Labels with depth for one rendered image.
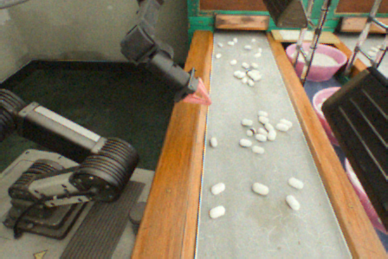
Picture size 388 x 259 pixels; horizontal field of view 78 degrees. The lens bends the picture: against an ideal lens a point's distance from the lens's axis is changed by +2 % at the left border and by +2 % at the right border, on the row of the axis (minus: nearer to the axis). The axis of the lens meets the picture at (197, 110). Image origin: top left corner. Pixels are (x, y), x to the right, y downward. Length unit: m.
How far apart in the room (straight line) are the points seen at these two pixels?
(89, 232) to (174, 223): 0.43
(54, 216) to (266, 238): 0.65
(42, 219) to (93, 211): 0.14
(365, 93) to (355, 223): 0.35
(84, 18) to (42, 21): 0.42
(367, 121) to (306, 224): 0.35
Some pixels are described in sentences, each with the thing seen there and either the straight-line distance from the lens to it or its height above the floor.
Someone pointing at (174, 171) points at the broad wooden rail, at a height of 0.77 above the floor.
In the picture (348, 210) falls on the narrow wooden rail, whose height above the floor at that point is 0.76.
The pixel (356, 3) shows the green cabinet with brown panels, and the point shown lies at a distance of 1.63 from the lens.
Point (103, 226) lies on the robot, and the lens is 0.92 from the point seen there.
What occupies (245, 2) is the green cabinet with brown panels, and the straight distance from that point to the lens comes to 1.47.
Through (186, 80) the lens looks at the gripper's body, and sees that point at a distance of 0.62.
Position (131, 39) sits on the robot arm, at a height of 1.04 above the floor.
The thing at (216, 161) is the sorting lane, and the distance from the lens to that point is 0.67.
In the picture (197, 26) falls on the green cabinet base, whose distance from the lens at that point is 1.49.
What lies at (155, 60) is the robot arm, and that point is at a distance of 0.61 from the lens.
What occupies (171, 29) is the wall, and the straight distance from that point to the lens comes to 2.45.
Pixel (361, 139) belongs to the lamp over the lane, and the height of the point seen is 1.07.
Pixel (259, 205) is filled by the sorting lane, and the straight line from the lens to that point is 0.61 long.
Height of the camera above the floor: 1.25
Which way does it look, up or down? 37 degrees down
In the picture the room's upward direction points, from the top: straight up
